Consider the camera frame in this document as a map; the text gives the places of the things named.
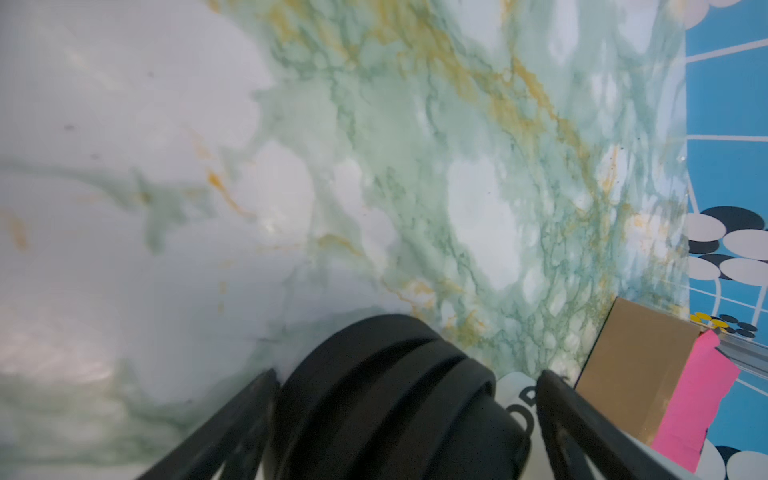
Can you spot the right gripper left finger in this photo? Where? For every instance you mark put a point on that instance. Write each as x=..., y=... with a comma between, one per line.
x=230, y=445

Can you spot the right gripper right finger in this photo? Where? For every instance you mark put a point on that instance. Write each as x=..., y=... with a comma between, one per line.
x=582, y=444

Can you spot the stack of white paper cups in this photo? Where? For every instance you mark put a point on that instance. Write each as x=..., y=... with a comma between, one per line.
x=516, y=392

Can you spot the cardboard napkin box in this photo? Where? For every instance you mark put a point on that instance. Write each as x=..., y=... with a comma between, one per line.
x=635, y=365

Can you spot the pink napkin stack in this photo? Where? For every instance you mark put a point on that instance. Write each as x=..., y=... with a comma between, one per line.
x=706, y=379

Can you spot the stack of black lids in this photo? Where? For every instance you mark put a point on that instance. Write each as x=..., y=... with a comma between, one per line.
x=389, y=398

